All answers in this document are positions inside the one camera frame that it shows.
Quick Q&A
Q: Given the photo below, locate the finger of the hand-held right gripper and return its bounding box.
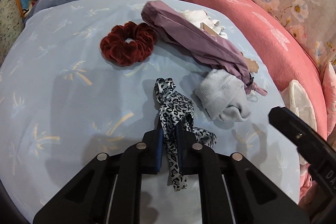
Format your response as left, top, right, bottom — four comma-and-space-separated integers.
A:
268, 106, 336, 169

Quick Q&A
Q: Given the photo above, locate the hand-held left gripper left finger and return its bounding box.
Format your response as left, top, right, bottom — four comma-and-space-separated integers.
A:
33, 130, 164, 224

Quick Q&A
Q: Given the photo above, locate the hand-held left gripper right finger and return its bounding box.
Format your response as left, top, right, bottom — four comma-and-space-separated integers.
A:
176, 125, 311, 224

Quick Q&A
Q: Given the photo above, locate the bin with white bag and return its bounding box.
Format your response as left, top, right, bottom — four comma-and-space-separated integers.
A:
281, 80, 318, 169

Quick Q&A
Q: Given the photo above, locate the leopard print ribbon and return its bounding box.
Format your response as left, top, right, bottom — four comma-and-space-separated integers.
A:
153, 77, 217, 192

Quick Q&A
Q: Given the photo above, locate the beige sock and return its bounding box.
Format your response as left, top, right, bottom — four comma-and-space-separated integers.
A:
200, 23, 260, 73

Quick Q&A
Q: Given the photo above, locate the pale fuzzy sock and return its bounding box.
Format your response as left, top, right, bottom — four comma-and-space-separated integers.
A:
195, 69, 251, 122

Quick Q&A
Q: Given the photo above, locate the dark red velvet scrunchie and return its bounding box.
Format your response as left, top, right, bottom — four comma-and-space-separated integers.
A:
100, 21, 157, 66

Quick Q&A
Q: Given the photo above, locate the white sock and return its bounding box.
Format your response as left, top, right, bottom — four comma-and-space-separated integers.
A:
207, 18, 229, 39
181, 9, 210, 26

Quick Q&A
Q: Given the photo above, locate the pink pillow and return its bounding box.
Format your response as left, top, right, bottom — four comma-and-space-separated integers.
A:
322, 63, 336, 114

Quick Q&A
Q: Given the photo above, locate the light blue printed sheet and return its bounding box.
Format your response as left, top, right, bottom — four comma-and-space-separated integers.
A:
0, 0, 302, 224

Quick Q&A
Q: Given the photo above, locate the pink blanket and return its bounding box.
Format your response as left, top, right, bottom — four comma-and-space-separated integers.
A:
139, 0, 328, 203

